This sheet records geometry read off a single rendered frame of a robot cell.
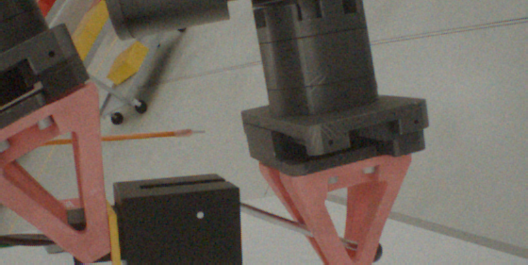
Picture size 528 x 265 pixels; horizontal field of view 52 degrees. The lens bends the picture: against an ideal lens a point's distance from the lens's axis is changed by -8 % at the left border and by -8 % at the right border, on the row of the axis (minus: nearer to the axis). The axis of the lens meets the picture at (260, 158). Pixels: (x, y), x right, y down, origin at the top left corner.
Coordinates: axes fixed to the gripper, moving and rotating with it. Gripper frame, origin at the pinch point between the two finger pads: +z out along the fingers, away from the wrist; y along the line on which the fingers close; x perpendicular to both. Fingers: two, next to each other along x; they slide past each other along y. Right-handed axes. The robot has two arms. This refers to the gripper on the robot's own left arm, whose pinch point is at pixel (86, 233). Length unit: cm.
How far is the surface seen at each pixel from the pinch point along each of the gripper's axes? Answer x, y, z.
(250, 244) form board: 10.4, -16.5, 12.2
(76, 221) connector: -0.1, 1.2, -1.1
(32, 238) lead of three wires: -2.4, 0.5, -1.2
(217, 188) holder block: 6.4, 2.1, 0.6
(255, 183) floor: 62, -204, 73
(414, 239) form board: 22.1, -11.0, 17.2
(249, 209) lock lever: 7.7, 0.6, 2.9
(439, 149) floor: 97, -116, 63
